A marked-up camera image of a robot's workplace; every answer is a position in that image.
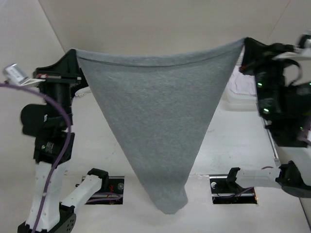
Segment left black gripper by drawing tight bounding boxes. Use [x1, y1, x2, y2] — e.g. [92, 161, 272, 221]
[36, 48, 84, 125]

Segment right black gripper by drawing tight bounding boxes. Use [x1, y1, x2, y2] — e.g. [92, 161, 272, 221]
[238, 35, 298, 115]

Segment grey tank top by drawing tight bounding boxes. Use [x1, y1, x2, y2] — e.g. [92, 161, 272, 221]
[76, 39, 244, 215]

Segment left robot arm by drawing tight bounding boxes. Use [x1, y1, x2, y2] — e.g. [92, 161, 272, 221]
[17, 49, 109, 233]

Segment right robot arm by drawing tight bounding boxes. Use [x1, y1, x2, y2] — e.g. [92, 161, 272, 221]
[225, 35, 311, 199]

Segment white folded tank top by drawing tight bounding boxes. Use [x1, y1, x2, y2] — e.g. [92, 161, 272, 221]
[74, 87, 92, 98]

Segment pale pink tank top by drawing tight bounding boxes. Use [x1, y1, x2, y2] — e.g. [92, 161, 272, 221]
[228, 72, 256, 96]

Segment white plastic basket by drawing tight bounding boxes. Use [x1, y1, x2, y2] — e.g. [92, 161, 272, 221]
[224, 48, 257, 111]

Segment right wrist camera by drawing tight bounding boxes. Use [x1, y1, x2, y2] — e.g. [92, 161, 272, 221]
[273, 30, 311, 61]

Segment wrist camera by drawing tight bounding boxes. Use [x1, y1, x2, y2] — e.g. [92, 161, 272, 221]
[273, 30, 311, 61]
[2, 64, 45, 87]

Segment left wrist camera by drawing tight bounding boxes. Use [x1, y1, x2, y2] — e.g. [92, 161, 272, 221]
[2, 64, 45, 87]

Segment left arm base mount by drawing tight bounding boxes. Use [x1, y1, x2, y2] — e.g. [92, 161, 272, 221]
[86, 176, 125, 205]

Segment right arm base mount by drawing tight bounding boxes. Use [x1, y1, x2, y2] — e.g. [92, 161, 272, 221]
[209, 175, 257, 204]

